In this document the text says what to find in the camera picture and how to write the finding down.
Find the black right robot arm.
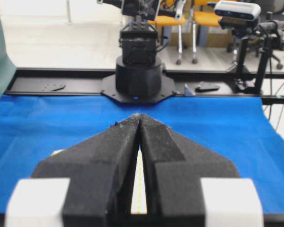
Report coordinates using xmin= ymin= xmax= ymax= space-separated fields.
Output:
xmin=97 ymin=0 xmax=176 ymax=104

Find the black camera stand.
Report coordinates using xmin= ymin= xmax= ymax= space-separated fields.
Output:
xmin=219 ymin=20 xmax=275 ymax=94

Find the white grey depth camera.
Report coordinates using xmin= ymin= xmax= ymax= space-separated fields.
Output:
xmin=213 ymin=0 xmax=261 ymax=25

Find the black office chair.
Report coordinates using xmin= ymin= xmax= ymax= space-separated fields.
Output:
xmin=245 ymin=0 xmax=284 ymax=57

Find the black table edge rail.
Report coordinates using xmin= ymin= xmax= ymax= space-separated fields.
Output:
xmin=5 ymin=68 xmax=284 ymax=105

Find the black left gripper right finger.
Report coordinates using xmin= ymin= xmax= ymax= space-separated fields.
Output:
xmin=139 ymin=113 xmax=266 ymax=227

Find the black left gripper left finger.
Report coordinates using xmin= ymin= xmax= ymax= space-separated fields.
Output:
xmin=5 ymin=113 xmax=141 ymax=227

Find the blue table cloth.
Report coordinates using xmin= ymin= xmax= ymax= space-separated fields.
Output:
xmin=0 ymin=96 xmax=284 ymax=213

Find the yellow office chair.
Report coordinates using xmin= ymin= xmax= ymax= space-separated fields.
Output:
xmin=190 ymin=0 xmax=224 ymax=64
xmin=148 ymin=0 xmax=186 ymax=65

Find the yellow white checked towel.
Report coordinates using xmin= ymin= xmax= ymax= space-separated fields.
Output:
xmin=50 ymin=148 xmax=148 ymax=215

